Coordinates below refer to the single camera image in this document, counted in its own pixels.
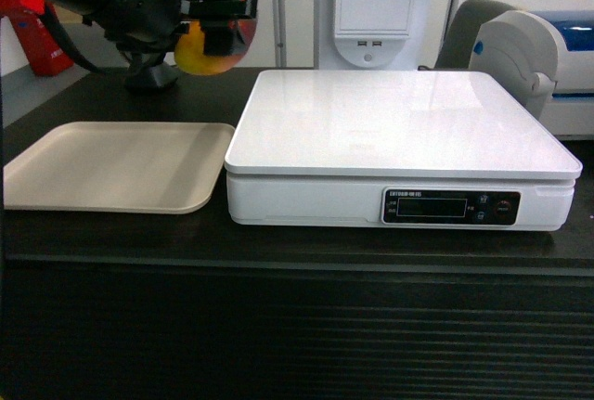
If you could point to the beige plastic tray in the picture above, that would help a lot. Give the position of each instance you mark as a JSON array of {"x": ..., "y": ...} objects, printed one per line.
[{"x": 119, "y": 167}]

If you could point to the white blue label printer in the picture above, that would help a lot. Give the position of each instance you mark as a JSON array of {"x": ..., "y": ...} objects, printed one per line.
[{"x": 544, "y": 59}]

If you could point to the red box on floor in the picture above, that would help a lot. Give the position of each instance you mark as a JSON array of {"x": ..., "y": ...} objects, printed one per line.
[{"x": 45, "y": 57}]

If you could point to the grey chair back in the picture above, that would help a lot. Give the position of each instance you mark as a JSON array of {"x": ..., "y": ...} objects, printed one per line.
[{"x": 455, "y": 53}]

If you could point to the white POS terminal stand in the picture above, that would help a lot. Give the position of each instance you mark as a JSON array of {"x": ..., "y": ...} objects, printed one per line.
[{"x": 374, "y": 34}]

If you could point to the black ribbed checkout counter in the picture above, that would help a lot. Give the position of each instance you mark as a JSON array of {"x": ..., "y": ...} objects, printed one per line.
[{"x": 128, "y": 306}]

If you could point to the white checkout scale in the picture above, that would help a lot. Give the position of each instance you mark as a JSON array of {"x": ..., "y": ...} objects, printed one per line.
[{"x": 416, "y": 149}]

